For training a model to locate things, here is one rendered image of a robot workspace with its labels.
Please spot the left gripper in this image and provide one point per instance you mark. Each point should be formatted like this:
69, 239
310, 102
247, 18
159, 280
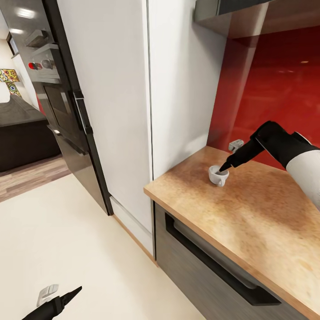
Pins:
54, 307

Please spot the painting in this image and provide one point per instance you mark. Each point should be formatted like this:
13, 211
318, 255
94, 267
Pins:
40, 106

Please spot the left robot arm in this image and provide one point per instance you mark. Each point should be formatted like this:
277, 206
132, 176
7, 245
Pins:
48, 307

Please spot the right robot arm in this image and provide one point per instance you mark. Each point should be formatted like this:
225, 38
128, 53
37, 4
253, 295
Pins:
296, 154

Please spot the shelf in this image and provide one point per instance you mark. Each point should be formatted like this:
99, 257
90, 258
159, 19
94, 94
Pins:
244, 18

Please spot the dishwasher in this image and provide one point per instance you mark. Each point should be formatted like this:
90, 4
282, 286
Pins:
218, 287

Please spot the coffee cup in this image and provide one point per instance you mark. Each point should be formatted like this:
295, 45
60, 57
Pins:
216, 176

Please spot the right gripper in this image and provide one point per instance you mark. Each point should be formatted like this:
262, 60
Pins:
241, 156

